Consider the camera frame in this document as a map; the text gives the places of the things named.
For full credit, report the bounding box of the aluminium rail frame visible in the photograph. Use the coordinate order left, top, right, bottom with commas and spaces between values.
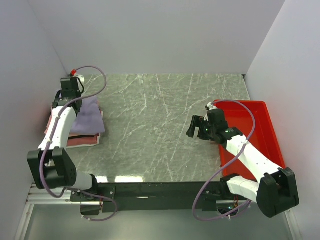
14, 74, 75, 240

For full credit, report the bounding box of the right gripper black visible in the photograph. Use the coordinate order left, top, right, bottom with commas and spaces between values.
186, 115, 217, 142

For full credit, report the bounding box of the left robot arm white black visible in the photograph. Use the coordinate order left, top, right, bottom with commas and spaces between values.
27, 76, 100, 201

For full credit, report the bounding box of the folded dusty red t-shirt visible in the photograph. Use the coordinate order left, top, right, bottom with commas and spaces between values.
67, 107, 106, 149

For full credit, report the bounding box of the red plastic bin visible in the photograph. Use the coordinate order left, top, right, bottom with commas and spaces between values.
215, 100, 286, 168

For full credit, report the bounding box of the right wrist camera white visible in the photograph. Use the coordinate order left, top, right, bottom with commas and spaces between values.
205, 102, 218, 111

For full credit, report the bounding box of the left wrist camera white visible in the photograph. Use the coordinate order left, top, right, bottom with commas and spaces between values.
70, 69, 85, 84

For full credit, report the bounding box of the folded salmon pink t-shirt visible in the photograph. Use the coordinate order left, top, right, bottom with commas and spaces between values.
44, 112, 96, 138

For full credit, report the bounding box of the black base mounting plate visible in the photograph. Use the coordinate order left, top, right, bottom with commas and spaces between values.
69, 181, 241, 217

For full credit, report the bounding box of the purple t-shirt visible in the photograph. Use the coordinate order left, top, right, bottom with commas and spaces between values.
70, 96, 105, 135

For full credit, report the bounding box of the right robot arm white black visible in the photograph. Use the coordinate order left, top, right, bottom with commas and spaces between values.
186, 108, 300, 218

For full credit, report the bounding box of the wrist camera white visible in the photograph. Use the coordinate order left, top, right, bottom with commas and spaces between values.
205, 102, 218, 111
70, 69, 85, 84

